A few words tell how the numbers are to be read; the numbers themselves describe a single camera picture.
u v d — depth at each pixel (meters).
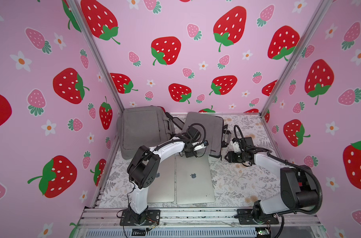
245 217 0.73
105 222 0.73
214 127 1.08
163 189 0.82
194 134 0.74
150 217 0.74
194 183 0.86
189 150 0.83
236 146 0.86
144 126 1.05
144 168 0.50
